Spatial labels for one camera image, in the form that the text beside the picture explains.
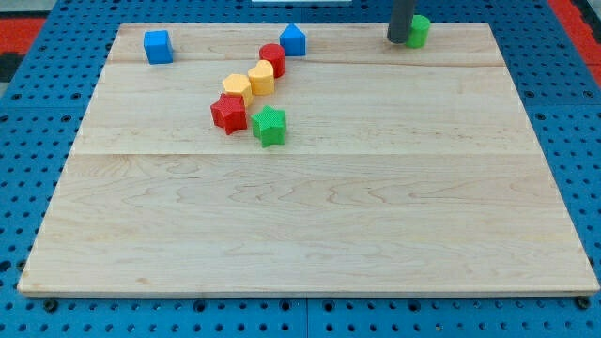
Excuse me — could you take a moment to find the wooden board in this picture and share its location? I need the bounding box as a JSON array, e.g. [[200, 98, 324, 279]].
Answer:
[[18, 23, 599, 298]]

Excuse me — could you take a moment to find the red cylinder block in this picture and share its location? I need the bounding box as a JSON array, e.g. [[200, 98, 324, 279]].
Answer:
[[259, 43, 285, 78]]

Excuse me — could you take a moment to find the green cylinder block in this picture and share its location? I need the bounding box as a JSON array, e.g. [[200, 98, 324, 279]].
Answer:
[[406, 15, 431, 49]]

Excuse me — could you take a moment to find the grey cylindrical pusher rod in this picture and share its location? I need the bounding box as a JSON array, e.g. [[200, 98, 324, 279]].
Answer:
[[387, 0, 416, 44]]

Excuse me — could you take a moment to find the blue cube block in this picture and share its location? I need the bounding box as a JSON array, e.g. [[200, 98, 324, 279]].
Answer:
[[144, 30, 173, 65]]

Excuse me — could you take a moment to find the yellow heart block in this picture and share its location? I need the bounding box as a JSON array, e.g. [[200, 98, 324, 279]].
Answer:
[[247, 60, 275, 96]]

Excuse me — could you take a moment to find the blue pentagon house block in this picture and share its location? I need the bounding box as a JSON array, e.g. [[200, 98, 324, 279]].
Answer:
[[279, 23, 306, 56]]

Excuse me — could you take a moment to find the red star block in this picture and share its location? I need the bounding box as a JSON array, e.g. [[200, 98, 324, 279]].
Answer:
[[210, 93, 247, 135]]

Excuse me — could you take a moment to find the green star block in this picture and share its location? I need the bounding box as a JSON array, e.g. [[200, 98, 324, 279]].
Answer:
[[251, 105, 287, 147]]

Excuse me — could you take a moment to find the yellow pentagon block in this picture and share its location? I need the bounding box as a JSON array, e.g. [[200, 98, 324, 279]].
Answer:
[[222, 73, 254, 107]]

